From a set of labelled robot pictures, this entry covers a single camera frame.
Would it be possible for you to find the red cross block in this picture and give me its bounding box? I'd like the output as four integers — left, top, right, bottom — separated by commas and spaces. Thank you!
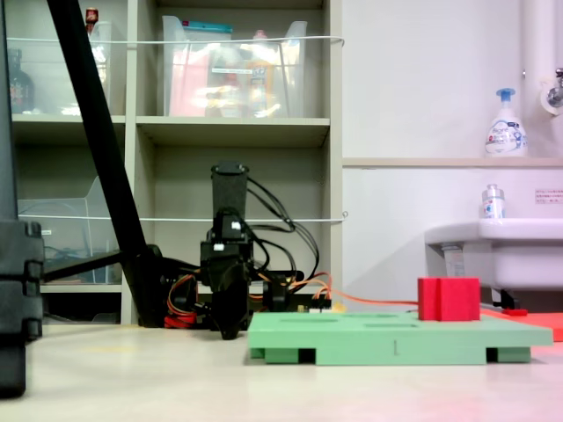
416, 276, 481, 322

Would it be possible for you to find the red base clamp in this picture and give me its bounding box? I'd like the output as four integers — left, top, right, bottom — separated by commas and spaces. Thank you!
165, 309, 198, 330

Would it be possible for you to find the green shape sorter board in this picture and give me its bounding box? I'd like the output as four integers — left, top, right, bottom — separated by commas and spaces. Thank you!
247, 309, 554, 367

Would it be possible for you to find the beige shelf unit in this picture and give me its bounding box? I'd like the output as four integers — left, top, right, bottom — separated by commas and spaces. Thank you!
0, 0, 344, 326

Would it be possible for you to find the black tripod brace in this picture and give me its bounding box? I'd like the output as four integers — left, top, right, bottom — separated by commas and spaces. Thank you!
41, 249, 153, 282

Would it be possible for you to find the black tripod leg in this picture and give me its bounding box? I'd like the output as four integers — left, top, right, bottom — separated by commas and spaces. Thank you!
0, 0, 19, 221
46, 0, 171, 329

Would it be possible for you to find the pink flat pack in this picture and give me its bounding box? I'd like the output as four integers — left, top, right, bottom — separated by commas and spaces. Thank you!
169, 47, 208, 118

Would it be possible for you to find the large clear storage bin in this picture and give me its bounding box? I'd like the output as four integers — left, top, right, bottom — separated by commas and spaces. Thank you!
161, 15, 309, 119

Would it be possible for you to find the orange labelled bottle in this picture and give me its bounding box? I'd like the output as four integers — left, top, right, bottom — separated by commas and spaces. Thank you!
244, 29, 278, 118

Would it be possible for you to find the notched black stack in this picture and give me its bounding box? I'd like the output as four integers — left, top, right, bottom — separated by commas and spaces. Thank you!
0, 219, 45, 399

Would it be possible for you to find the teal lidded box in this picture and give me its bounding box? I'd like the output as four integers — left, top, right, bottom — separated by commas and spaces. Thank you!
182, 19, 234, 41

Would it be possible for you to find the black sink support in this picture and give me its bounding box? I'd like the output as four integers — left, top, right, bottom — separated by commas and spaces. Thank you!
491, 286, 521, 309

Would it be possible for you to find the dark glass bottle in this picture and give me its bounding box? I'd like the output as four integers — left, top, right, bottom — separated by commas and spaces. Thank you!
6, 47, 36, 114

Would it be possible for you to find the small clear bottle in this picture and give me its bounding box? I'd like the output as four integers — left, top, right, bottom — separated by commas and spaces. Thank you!
480, 183, 507, 220

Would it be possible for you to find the white sink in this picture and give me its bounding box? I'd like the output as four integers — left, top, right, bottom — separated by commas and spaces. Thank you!
424, 218, 563, 292

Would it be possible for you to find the white soap pump bottle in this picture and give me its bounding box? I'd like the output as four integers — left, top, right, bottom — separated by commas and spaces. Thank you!
484, 87, 529, 158

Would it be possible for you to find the metal faucet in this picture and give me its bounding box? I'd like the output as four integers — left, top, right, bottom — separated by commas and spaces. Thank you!
539, 68, 563, 116

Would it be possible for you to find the white shelf cord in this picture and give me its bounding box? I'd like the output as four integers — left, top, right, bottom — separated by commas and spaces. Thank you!
17, 211, 349, 224
6, 35, 345, 48

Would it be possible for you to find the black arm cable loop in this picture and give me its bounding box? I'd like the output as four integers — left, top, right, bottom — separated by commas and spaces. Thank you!
244, 175, 321, 282

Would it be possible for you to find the long orange wire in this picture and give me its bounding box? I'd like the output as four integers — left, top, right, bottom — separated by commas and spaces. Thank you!
288, 271, 419, 309

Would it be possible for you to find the white wall sign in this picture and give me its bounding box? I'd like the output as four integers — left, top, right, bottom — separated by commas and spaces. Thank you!
534, 188, 563, 206

